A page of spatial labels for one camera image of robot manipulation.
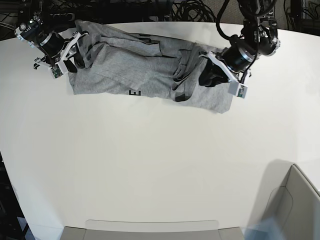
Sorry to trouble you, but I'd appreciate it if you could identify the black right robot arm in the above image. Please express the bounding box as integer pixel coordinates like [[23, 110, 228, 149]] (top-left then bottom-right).
[[14, 0, 89, 79]]

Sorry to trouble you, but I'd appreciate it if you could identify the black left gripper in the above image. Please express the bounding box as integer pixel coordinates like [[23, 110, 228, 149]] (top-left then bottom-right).
[[198, 41, 257, 88]]

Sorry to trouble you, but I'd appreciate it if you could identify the grey bin bottom right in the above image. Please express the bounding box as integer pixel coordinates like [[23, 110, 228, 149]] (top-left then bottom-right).
[[244, 164, 320, 240]]

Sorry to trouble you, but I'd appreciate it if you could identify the black cable bundle behind table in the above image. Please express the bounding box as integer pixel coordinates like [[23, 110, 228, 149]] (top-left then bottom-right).
[[147, 0, 220, 23]]

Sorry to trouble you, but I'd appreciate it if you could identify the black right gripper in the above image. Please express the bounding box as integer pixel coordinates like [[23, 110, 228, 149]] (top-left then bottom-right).
[[37, 31, 87, 73]]

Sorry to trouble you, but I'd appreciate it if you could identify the grey bin bottom centre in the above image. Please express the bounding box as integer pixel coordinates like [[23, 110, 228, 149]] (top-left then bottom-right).
[[60, 219, 244, 240]]

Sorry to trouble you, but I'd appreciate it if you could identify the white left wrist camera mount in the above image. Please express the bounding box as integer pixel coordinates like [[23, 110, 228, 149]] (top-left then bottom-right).
[[199, 51, 251, 99]]

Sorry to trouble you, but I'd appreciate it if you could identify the grey T-shirt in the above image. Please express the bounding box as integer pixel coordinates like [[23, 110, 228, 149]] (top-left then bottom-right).
[[69, 20, 232, 114]]

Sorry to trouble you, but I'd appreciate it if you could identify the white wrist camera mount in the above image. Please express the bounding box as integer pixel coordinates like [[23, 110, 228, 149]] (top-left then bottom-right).
[[33, 31, 89, 79], [199, 51, 251, 99]]

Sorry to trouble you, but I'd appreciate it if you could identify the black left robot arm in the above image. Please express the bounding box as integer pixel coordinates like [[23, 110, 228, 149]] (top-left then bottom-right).
[[199, 0, 280, 88]]

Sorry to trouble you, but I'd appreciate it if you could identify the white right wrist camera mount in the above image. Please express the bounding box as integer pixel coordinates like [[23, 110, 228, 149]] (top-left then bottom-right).
[[33, 31, 89, 79]]

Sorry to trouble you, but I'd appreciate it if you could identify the grey bin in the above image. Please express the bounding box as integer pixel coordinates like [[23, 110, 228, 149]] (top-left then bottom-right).
[[60, 219, 244, 240], [244, 164, 320, 240]]

